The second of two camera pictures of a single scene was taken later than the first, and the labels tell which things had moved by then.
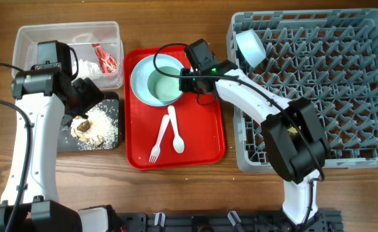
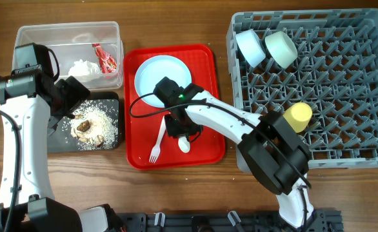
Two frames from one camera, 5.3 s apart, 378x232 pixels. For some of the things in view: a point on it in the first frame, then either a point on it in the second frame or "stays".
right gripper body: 191,85 -> 176,129
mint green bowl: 165,88 -> 280,48
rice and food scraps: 99,131 stays
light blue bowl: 252,46 stays
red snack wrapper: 106,62 stays
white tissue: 85,67 stays
